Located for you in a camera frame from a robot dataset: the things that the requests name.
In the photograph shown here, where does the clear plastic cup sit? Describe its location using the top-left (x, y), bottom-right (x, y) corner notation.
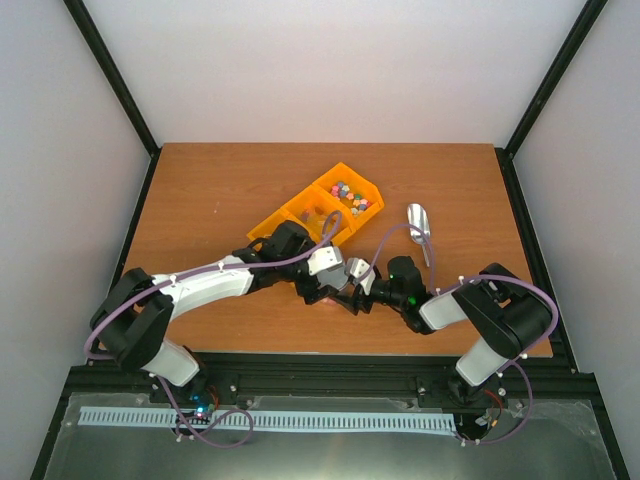
top-left (320, 298), bottom-right (340, 306)

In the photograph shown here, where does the yellow bin with popsicle candies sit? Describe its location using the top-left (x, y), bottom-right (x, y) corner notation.
top-left (282, 185), bottom-right (356, 245)

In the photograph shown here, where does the silver metal scoop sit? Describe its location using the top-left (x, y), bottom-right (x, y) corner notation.
top-left (407, 203), bottom-right (433, 267)

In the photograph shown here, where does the yellow bin with star candies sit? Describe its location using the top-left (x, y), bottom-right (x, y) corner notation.
top-left (312, 162), bottom-right (385, 232)

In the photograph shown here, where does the round clear cup lid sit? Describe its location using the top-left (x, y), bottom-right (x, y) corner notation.
top-left (316, 265), bottom-right (349, 291)

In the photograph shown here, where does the yellow bin with lollipops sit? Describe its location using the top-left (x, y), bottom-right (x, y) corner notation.
top-left (247, 209), bottom-right (287, 241)

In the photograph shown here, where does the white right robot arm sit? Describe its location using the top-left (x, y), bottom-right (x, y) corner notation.
top-left (332, 256), bottom-right (559, 388)

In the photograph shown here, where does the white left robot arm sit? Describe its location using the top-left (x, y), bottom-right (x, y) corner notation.
top-left (87, 220), bottom-right (343, 403)

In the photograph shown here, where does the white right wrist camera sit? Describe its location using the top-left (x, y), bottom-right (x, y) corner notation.
top-left (346, 258), bottom-right (377, 296)

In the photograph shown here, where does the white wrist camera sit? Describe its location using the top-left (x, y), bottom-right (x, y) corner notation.
top-left (307, 246), bottom-right (344, 276)
top-left (346, 258), bottom-right (377, 296)

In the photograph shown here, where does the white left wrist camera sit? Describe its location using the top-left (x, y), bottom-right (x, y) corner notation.
top-left (307, 246), bottom-right (344, 276)

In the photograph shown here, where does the black aluminium frame rail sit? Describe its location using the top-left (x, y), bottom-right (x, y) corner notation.
top-left (63, 352), bottom-right (600, 403)

